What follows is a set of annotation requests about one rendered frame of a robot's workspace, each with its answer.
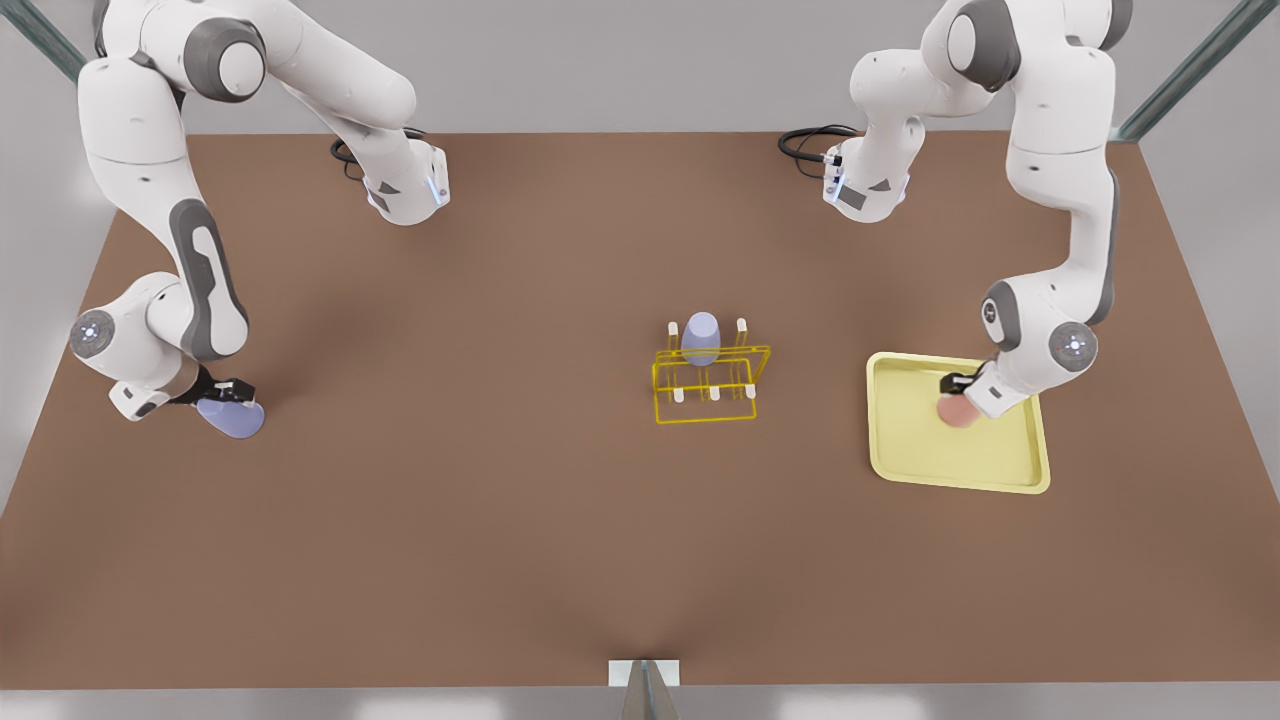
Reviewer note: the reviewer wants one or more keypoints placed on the pink cup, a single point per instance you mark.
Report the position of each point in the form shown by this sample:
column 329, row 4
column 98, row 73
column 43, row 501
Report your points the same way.
column 957, row 410

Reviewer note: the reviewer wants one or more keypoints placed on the lavender cup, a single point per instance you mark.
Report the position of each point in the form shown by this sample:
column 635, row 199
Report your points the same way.
column 232, row 417
column 701, row 338

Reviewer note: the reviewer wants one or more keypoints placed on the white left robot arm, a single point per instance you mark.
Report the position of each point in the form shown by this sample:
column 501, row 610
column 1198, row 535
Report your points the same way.
column 1060, row 130

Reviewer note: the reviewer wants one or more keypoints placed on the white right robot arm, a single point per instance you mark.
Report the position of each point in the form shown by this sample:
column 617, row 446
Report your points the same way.
column 140, row 150

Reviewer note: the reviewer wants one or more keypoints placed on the pale yellow tray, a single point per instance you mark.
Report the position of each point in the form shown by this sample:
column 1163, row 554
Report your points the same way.
column 950, row 440

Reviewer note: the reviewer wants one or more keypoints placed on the silver frame post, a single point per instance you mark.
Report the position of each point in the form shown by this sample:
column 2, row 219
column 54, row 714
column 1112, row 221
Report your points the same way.
column 45, row 40
column 646, row 690
column 1190, row 70

